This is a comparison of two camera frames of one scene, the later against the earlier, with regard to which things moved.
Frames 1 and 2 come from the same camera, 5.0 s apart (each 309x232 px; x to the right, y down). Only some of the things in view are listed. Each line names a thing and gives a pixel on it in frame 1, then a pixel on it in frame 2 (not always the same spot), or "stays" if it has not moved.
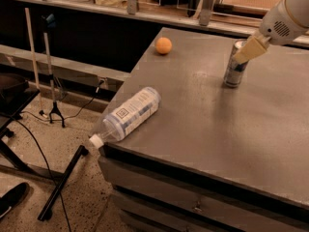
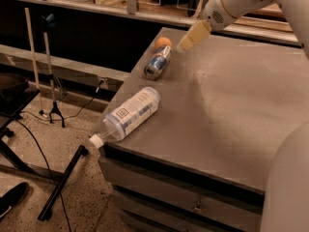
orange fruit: (163, 45) stays
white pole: (41, 111) stays
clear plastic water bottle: (121, 123) stays
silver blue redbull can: (235, 71) → (158, 61)
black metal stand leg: (46, 212) stays
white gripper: (279, 27) → (214, 14)
